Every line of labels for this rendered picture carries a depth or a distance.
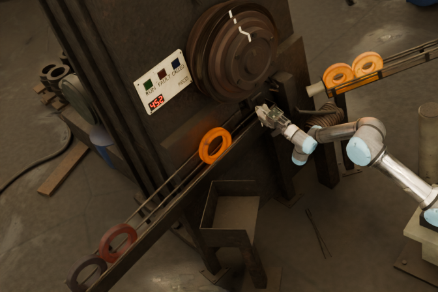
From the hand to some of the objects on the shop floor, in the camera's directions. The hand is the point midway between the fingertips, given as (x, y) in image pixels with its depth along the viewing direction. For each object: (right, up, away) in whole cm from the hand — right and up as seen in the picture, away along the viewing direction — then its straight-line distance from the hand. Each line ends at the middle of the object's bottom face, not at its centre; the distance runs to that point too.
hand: (257, 109), depth 274 cm
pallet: (-100, +32, +184) cm, 212 cm away
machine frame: (-12, -38, +77) cm, 87 cm away
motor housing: (+49, -39, +53) cm, 82 cm away
